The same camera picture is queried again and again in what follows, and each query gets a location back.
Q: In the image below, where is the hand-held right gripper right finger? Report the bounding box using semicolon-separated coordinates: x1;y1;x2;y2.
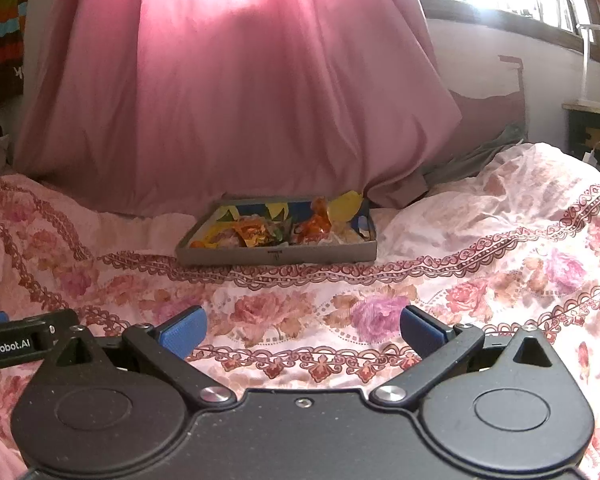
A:
369;304;556;409

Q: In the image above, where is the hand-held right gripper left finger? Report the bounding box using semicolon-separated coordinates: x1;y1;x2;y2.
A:
45;305;237;409

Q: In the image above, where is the grey cardboard box tray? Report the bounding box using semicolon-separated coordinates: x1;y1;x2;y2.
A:
175;195;378;267

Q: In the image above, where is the orange red snack packet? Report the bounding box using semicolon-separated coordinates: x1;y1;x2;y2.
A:
297;197;333;241

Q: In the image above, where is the floral bed sheet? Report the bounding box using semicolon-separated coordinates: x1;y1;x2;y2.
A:
0;142;600;480

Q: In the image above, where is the grey cloth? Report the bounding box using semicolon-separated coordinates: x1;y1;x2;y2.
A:
420;122;528;196

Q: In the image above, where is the pink curtain cloth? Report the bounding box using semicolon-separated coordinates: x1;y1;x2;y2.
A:
12;0;463;216

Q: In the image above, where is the dark desk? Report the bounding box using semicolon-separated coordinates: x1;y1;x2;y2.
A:
562;102;600;171

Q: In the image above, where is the white desk lamp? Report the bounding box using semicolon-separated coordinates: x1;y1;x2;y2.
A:
575;22;600;109

